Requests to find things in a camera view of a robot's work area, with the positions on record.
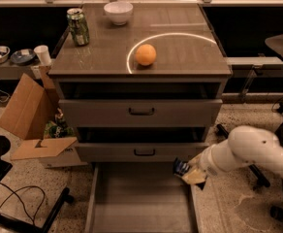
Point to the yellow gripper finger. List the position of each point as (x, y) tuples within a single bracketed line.
[(192, 173)]

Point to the dark blue snack bar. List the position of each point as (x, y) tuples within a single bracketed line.
[(180, 168)]

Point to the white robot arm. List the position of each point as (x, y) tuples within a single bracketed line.
[(245, 146)]

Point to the bottom grey drawer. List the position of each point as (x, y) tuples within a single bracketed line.
[(139, 197)]

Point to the grey drawer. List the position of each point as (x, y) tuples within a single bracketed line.
[(140, 104), (149, 144), (139, 197)]

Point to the grey drawer cabinet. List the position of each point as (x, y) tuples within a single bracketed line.
[(186, 51)]

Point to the middle grey drawer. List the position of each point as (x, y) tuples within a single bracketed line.
[(149, 144)]

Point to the top grey drawer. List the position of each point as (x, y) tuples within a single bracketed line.
[(140, 104)]

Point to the orange fruit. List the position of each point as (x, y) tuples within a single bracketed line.
[(145, 54)]

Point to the open cardboard box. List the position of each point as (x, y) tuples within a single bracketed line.
[(33, 115)]

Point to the white bowl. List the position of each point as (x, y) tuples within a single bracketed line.
[(118, 12)]

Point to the green soda can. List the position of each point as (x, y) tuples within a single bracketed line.
[(78, 26)]

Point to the white paper cup on shelf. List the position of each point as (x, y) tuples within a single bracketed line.
[(43, 54)]

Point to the blue patterned bowl right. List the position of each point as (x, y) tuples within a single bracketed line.
[(23, 57)]

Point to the black cart frame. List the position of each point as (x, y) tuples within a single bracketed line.
[(19, 226)]

